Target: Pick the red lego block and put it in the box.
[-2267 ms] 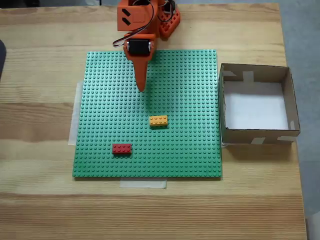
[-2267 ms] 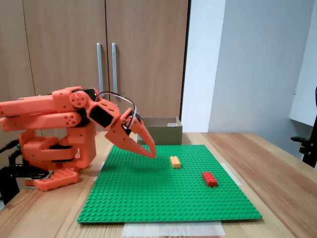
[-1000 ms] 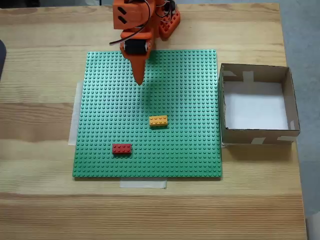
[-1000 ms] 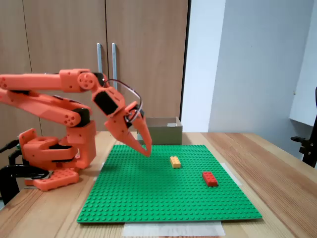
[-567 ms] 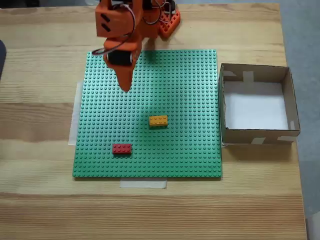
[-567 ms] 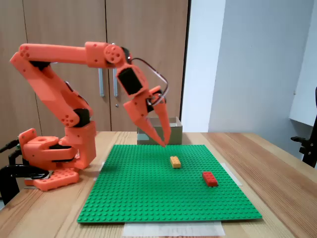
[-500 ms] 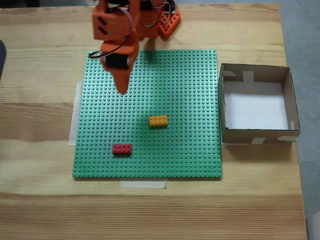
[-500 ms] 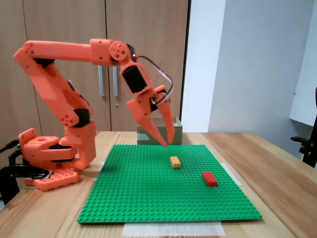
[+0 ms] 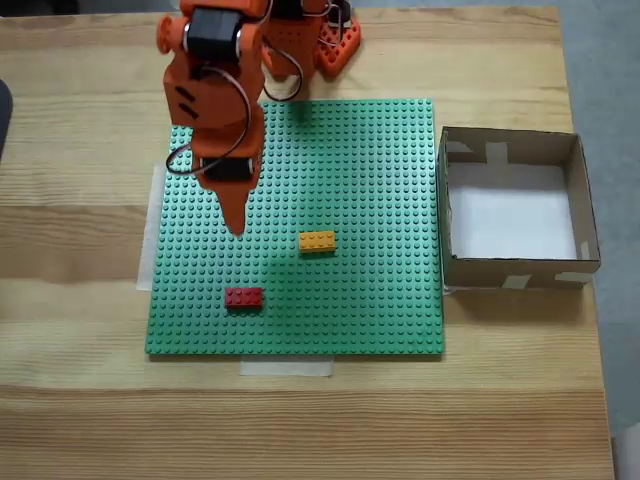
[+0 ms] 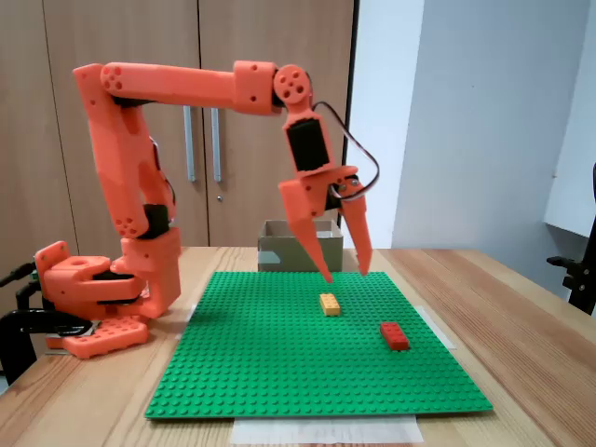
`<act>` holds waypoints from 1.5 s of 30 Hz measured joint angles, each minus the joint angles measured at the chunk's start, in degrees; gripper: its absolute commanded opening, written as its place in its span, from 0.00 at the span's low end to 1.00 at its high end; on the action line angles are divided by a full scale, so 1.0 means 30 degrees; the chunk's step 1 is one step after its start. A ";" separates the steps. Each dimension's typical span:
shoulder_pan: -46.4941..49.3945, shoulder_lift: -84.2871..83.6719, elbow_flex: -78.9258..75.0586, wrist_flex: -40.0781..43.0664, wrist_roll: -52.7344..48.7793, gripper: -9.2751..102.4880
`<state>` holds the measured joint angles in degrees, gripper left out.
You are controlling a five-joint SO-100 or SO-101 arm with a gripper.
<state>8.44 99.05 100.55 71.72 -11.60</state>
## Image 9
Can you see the red lego block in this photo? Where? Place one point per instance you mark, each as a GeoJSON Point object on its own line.
{"type": "Point", "coordinates": [245, 297]}

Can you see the yellow lego block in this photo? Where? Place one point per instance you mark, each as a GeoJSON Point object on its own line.
{"type": "Point", "coordinates": [317, 242]}

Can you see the green lego baseplate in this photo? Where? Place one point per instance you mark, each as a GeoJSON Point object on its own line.
{"type": "Point", "coordinates": [350, 300]}

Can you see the brown cardboard box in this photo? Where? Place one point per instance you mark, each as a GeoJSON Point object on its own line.
{"type": "Point", "coordinates": [500, 275]}

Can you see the translucent masking tape strip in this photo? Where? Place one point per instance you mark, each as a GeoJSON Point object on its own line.
{"type": "Point", "coordinates": [147, 250]}
{"type": "Point", "coordinates": [285, 368]}

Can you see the black rounded object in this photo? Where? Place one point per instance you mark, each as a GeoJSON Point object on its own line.
{"type": "Point", "coordinates": [4, 115]}

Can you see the white paper sheet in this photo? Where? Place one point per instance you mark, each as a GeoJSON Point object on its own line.
{"type": "Point", "coordinates": [510, 225]}

